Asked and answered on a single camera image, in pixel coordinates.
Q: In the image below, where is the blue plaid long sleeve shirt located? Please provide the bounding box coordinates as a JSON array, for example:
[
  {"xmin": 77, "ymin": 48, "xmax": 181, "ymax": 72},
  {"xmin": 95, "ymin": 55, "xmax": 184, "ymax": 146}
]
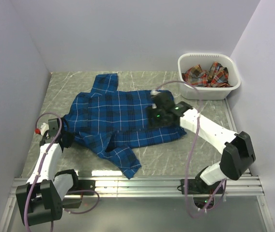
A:
[{"xmin": 64, "ymin": 73, "xmax": 186, "ymax": 179}]

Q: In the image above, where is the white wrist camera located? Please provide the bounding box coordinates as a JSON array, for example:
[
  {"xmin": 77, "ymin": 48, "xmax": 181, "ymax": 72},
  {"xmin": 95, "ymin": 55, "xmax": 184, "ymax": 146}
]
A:
[
  {"xmin": 150, "ymin": 89, "xmax": 159, "ymax": 109},
  {"xmin": 34, "ymin": 118, "xmax": 62, "ymax": 139}
]

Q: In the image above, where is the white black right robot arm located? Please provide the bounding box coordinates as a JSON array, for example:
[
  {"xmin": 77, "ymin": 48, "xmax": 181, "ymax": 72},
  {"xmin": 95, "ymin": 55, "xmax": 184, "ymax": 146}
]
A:
[{"xmin": 147, "ymin": 90, "xmax": 256, "ymax": 193}]

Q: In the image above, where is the aluminium mounting rail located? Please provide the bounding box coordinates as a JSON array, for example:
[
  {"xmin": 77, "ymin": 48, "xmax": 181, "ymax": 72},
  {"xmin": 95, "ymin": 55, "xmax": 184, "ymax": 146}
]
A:
[{"xmin": 8, "ymin": 176, "xmax": 265, "ymax": 198}]

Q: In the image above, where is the white plastic laundry basket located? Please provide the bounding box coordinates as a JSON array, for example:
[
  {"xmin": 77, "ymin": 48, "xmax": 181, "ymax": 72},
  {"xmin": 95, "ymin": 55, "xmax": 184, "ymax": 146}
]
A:
[{"xmin": 178, "ymin": 53, "xmax": 241, "ymax": 100}]

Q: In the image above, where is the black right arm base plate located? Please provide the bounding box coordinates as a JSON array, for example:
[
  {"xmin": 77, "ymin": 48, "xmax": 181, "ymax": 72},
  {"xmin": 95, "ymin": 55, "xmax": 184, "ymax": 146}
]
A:
[{"xmin": 177, "ymin": 179, "xmax": 224, "ymax": 195}]

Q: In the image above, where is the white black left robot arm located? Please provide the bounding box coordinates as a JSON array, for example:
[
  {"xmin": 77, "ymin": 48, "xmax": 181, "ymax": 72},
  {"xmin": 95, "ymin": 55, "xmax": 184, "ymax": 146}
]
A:
[{"xmin": 15, "ymin": 131, "xmax": 80, "ymax": 228}]

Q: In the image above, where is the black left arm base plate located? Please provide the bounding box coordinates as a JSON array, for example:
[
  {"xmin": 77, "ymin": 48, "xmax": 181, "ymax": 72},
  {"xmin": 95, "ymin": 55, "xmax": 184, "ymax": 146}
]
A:
[{"xmin": 75, "ymin": 179, "xmax": 96, "ymax": 196}]

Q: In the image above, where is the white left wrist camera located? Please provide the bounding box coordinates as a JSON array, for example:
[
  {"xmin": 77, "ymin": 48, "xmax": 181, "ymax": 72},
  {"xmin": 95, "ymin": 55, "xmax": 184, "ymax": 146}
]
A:
[{"xmin": 34, "ymin": 118, "xmax": 62, "ymax": 139}]

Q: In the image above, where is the red plaid shirt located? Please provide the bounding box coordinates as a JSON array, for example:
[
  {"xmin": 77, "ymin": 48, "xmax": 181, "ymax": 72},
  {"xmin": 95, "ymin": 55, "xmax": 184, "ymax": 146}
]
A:
[{"xmin": 182, "ymin": 62, "xmax": 231, "ymax": 87}]

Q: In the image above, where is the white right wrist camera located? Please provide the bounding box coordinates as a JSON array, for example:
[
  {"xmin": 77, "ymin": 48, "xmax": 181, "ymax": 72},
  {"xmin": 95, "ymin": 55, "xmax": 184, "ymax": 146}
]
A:
[{"xmin": 150, "ymin": 89, "xmax": 159, "ymax": 109}]

